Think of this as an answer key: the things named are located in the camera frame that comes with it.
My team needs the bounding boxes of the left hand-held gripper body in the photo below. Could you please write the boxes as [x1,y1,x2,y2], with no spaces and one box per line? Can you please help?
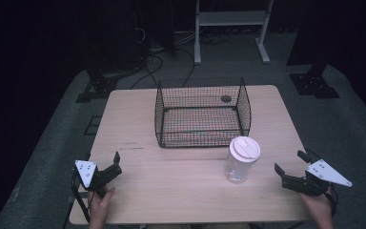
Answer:
[72,159,109,198]

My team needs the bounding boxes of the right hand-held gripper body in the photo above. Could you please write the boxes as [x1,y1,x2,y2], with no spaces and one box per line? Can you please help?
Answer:
[304,158,354,198]

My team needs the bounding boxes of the clear jar with white lid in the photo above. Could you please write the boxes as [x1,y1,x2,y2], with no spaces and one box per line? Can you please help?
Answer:
[224,135,262,184]

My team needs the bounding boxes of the black wire basket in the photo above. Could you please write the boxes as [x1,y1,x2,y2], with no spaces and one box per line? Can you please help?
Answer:
[153,76,253,150]

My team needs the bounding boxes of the person's right hand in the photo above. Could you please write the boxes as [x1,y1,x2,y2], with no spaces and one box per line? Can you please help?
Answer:
[299,190,336,229]

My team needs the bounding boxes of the person's left hand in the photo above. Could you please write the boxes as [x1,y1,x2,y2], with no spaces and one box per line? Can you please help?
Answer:
[88,186,116,229]

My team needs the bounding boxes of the black stand base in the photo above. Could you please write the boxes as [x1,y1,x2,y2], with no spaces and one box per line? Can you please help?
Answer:
[74,62,122,104]
[288,63,341,100]

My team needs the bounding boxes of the white metal stand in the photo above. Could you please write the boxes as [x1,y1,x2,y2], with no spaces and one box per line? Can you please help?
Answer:
[193,0,275,66]

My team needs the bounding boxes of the black wrist strap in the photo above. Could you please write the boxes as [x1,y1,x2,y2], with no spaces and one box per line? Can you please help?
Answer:
[325,186,339,218]

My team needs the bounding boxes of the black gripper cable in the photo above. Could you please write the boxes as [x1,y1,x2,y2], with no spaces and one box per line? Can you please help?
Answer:
[71,171,92,224]

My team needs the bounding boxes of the black floor cables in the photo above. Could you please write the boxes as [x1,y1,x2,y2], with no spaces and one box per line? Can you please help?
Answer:
[130,27,233,91]

